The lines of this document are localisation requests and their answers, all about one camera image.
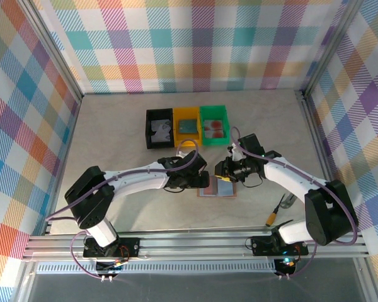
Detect brown leather card holder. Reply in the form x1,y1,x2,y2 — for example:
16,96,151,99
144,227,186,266
197,176,239,200

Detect grey patterned credit card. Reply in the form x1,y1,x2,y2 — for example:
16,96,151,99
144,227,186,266
153,123,173,142
151,119,166,135

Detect teal credit card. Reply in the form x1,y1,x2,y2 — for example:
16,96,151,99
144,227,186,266
178,118,198,135

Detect yellow plastic bin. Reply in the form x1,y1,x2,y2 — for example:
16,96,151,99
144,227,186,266
173,106,203,148

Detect green plastic bin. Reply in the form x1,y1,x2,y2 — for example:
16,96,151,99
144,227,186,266
200,105,232,147

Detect grey metal hand tool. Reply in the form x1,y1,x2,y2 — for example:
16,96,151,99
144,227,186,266
280,192,299,209

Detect black plastic bin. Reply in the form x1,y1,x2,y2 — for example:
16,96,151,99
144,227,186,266
146,108,176,150

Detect right small circuit board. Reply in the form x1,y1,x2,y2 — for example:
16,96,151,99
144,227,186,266
276,257,299,272

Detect small circuit board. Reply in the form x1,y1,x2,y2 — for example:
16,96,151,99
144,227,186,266
276,257,299,272
96,258,127,273

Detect left small circuit board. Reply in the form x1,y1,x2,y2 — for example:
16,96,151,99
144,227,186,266
96,258,127,273

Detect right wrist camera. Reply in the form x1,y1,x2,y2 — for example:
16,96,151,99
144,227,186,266
228,146,244,163

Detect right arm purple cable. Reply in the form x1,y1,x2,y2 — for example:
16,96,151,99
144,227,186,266
230,126,358,281

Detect yellow handled screwdriver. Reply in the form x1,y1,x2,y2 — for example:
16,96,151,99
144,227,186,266
266,194,287,227

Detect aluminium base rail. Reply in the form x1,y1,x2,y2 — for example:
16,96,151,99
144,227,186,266
21,231,371,261

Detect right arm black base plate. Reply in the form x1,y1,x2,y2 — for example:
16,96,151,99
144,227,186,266
250,235,309,256

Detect right aluminium side rail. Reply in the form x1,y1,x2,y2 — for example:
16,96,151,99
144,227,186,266
297,89,350,227

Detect aluminium side rail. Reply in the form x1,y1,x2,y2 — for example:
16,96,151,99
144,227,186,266
43,94,83,235
297,89,350,227

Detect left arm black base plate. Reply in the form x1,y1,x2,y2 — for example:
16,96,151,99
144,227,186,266
83,238,141,259

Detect slotted grey cable duct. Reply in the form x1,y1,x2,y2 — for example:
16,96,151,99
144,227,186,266
34,262,278,274

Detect left aluminium side rail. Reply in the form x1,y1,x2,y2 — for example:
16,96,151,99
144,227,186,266
43,94,83,235

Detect right aluminium frame post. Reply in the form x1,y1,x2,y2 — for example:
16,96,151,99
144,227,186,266
302,0,363,95

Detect aluminium frame post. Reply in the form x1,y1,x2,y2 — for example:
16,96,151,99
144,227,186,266
302,0,363,95
18,0,84,101

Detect left aluminium frame post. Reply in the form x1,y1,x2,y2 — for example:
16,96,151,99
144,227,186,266
18,0,84,101

